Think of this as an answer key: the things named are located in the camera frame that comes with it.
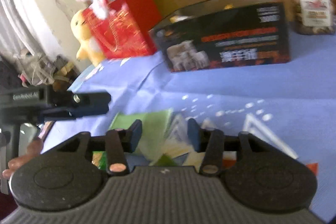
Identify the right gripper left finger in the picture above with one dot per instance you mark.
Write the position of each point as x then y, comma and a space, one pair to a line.
118, 142

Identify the blue tablecloth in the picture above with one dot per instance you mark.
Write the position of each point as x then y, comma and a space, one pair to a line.
295, 101

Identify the dark green snack packet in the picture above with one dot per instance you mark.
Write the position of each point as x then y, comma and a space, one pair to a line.
166, 160

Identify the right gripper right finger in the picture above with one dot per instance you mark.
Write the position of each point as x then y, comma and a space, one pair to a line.
211, 142

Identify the black sheep print box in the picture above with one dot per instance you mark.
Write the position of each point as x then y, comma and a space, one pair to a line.
223, 34

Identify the green cracker pack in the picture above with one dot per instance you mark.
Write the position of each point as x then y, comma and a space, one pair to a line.
99, 159

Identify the yellow chick plush toy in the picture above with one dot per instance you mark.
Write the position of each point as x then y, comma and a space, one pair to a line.
89, 48

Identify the red gift bag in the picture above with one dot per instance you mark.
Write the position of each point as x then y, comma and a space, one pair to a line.
125, 31

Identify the red orange snack packet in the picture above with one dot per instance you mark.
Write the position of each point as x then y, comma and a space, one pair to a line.
313, 167

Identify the person left hand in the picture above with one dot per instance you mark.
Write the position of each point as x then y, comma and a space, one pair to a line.
33, 150

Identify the light green wafer pack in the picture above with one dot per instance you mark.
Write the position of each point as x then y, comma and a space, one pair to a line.
154, 128

